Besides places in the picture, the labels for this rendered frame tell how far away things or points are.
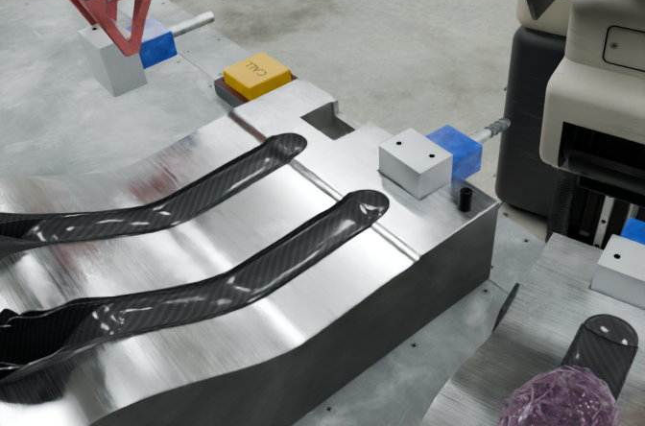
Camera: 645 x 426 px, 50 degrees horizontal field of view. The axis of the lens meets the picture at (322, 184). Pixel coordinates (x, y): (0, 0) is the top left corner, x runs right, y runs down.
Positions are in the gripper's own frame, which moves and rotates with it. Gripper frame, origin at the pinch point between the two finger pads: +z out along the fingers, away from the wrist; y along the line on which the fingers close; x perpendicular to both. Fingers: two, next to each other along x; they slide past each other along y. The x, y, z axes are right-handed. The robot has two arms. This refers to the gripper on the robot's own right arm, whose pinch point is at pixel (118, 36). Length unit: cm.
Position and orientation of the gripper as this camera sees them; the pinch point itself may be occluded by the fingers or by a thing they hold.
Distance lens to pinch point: 70.5
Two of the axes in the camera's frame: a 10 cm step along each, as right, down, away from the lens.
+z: 0.8, 7.5, 6.5
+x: 7.8, -4.6, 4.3
